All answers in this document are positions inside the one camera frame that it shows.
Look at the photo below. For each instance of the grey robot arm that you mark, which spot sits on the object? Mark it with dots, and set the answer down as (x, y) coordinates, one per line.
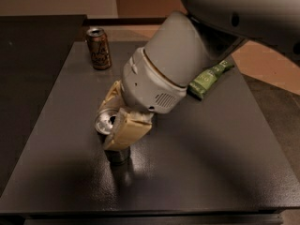
(210, 30)

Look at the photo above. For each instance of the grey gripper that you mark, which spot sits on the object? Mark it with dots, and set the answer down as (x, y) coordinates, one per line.
(146, 84)

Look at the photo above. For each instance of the green jalapeno chip bag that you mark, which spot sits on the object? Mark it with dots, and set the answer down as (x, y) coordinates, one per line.
(203, 82)

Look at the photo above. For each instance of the blue silver can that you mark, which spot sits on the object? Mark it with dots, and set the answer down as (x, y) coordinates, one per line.
(104, 125)

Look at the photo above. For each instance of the orange soda can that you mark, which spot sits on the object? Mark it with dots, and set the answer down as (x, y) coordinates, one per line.
(98, 46)

